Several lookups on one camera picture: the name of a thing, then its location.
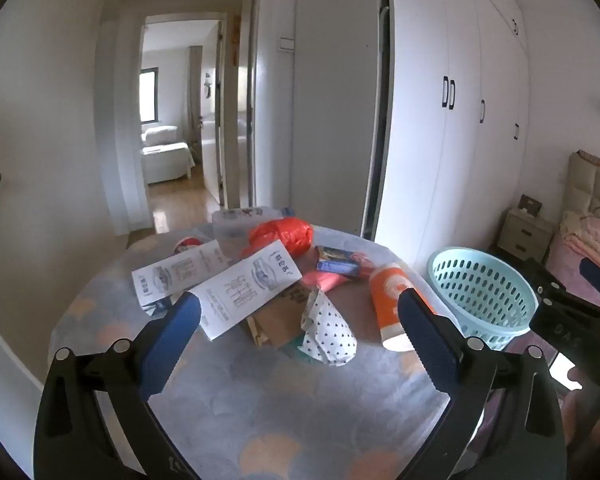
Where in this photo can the white open room door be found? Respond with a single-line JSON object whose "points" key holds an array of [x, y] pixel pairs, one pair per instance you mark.
{"points": [[212, 150]]}

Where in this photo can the folded pink blanket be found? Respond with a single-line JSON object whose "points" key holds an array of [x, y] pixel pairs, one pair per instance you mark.
{"points": [[592, 237]]}

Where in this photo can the white sliding door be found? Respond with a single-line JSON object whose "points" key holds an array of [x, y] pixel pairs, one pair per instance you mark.
{"points": [[330, 110]]}

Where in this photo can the window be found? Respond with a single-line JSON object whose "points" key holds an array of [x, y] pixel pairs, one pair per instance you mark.
{"points": [[147, 95]]}

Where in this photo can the round table with printed cloth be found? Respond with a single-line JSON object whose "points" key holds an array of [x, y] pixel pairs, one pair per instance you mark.
{"points": [[260, 410]]}

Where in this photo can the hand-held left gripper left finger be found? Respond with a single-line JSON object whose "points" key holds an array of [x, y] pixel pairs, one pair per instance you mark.
{"points": [[172, 340]]}

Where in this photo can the beige curtain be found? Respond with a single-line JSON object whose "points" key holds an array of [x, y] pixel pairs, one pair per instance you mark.
{"points": [[194, 95]]}

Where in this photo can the red white paper cup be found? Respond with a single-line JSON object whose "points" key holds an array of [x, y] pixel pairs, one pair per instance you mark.
{"points": [[186, 246]]}

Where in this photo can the polka-dot paper wrapper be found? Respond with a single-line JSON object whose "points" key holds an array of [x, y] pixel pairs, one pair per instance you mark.
{"points": [[327, 332]]}

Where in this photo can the person's right forearm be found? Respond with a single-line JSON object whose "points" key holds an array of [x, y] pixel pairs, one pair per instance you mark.
{"points": [[585, 425]]}

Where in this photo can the orange plastic bag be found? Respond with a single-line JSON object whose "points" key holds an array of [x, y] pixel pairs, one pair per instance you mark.
{"points": [[282, 235]]}

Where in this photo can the white bed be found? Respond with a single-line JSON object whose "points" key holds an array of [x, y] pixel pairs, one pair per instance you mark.
{"points": [[165, 157]]}

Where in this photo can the brown cardboard box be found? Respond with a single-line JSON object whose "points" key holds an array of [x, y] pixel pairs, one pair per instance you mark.
{"points": [[280, 317]]}

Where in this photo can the orange white paper cup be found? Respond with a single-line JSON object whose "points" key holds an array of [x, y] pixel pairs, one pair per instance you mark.
{"points": [[391, 305]]}

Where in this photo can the blue card box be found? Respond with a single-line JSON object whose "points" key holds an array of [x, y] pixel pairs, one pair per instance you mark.
{"points": [[337, 260]]}

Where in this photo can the white light switch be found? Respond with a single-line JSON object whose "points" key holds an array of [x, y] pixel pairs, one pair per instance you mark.
{"points": [[286, 44]]}

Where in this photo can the white wardrobe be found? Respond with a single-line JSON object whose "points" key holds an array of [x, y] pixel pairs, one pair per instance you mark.
{"points": [[430, 160]]}

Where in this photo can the beige nightstand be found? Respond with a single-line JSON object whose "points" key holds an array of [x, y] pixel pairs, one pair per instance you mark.
{"points": [[522, 237]]}

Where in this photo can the clear plastic box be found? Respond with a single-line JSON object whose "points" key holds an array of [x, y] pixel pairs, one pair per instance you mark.
{"points": [[235, 220]]}

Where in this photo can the light blue plastic basket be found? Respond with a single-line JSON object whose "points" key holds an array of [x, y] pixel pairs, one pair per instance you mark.
{"points": [[485, 300]]}

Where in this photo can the bed with pink cover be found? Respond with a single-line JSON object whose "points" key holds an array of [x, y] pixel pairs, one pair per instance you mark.
{"points": [[570, 260]]}

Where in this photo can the pink red packet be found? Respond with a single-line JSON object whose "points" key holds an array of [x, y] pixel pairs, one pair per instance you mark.
{"points": [[325, 280]]}

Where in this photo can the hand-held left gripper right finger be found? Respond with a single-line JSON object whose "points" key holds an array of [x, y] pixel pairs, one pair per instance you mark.
{"points": [[427, 345]]}

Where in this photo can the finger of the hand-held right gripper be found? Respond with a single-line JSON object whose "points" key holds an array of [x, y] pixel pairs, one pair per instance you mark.
{"points": [[599, 275], [550, 280]]}

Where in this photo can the dark picture frame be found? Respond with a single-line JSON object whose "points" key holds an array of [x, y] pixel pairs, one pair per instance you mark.
{"points": [[530, 205]]}

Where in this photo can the white printed leaflet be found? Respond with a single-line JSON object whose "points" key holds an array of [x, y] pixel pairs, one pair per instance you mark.
{"points": [[245, 290], [180, 272]]}

